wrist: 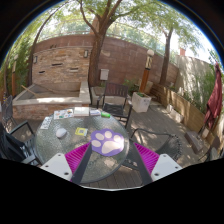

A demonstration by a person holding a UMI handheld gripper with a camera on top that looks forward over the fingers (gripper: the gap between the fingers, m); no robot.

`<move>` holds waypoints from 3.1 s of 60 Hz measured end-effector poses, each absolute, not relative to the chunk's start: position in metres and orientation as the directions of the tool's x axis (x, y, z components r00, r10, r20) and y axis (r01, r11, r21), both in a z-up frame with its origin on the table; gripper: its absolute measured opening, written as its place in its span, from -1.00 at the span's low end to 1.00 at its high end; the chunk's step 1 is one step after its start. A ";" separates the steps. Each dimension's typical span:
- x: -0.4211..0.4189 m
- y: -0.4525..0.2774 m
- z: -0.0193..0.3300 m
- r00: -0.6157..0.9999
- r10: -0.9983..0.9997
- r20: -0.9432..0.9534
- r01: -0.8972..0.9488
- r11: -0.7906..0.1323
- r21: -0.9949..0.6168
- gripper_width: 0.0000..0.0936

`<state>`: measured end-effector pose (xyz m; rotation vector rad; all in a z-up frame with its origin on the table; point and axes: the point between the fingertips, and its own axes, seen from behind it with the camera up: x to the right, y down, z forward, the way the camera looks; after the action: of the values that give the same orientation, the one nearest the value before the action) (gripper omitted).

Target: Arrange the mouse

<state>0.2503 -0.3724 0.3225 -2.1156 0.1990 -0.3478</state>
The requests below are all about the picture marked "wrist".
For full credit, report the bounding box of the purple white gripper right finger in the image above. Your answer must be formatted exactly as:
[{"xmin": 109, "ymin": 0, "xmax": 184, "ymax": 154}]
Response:
[{"xmin": 133, "ymin": 143, "xmax": 182, "ymax": 182}]

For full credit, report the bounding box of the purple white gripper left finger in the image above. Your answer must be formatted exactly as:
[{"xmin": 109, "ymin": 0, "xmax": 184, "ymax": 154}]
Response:
[{"xmin": 41, "ymin": 143, "xmax": 91, "ymax": 182}]

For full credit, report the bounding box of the white computer mouse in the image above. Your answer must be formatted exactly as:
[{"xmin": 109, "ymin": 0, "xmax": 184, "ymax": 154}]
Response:
[{"xmin": 56, "ymin": 128, "xmax": 67, "ymax": 138}]

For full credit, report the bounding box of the black metal chair right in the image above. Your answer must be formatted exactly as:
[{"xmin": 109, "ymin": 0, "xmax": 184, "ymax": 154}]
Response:
[{"xmin": 131, "ymin": 128, "xmax": 182, "ymax": 161}]

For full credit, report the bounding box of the black metal chair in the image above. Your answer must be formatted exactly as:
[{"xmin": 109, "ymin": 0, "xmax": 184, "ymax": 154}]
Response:
[
  {"xmin": 0, "ymin": 96, "xmax": 42, "ymax": 166},
  {"xmin": 97, "ymin": 82, "xmax": 133, "ymax": 125},
  {"xmin": 131, "ymin": 128, "xmax": 182, "ymax": 161}
]

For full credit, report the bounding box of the purple paw print mousepad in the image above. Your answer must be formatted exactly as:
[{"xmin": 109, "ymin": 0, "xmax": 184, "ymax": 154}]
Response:
[{"xmin": 91, "ymin": 129, "xmax": 124, "ymax": 157}]

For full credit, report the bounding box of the round glass patio table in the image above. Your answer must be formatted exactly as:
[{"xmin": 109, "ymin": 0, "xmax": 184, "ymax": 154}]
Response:
[{"xmin": 36, "ymin": 116, "xmax": 129, "ymax": 184}]

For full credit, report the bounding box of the white card sheet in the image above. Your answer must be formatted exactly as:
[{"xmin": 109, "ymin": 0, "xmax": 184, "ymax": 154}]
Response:
[{"xmin": 40, "ymin": 116, "xmax": 52, "ymax": 130}]

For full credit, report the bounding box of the colourful picture booklet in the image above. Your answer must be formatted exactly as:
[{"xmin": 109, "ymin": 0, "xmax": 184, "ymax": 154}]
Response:
[{"xmin": 54, "ymin": 109, "xmax": 73, "ymax": 120}]

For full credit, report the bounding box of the white book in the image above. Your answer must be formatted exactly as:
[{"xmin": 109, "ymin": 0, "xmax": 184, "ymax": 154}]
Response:
[{"xmin": 73, "ymin": 107, "xmax": 89, "ymax": 117}]

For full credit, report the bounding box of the small white booklet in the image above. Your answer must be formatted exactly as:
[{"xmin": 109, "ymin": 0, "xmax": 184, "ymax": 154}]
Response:
[{"xmin": 90, "ymin": 109, "xmax": 101, "ymax": 116}]

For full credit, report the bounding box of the black metal chair left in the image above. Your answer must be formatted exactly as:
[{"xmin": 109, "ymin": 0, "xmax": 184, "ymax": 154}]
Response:
[{"xmin": 0, "ymin": 96, "xmax": 42, "ymax": 166}]

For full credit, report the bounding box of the green small box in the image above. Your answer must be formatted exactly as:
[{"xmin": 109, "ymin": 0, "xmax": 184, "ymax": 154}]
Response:
[{"xmin": 101, "ymin": 112, "xmax": 111, "ymax": 118}]

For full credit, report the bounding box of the white square planter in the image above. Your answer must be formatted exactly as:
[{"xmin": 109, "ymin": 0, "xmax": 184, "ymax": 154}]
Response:
[{"xmin": 132, "ymin": 92, "xmax": 151, "ymax": 113}]

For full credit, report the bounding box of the black metal chair far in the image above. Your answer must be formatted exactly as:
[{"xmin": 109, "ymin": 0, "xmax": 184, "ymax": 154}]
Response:
[{"xmin": 97, "ymin": 82, "xmax": 133, "ymax": 125}]

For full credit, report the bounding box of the folded red patio umbrella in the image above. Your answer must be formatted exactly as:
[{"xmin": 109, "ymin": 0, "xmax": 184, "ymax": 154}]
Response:
[{"xmin": 204, "ymin": 64, "xmax": 222, "ymax": 129}]

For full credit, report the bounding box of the large tree trunk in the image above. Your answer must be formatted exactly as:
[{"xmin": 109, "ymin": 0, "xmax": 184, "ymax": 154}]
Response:
[{"xmin": 76, "ymin": 0, "xmax": 120, "ymax": 86}]

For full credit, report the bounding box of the wooden lamp post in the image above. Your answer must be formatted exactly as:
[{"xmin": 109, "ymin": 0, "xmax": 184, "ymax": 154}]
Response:
[{"xmin": 139, "ymin": 49, "xmax": 154, "ymax": 93}]

